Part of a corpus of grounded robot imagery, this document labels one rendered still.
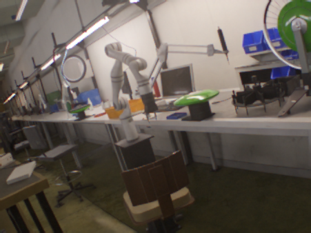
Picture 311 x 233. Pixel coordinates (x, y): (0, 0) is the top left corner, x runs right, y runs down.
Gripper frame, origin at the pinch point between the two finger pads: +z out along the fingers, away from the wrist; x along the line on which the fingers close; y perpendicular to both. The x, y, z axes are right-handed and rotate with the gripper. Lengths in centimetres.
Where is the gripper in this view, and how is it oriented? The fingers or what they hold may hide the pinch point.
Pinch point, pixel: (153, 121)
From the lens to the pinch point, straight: 170.6
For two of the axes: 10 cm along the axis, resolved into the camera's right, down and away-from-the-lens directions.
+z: 2.8, 9.4, 2.0
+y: 4.6, 0.5, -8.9
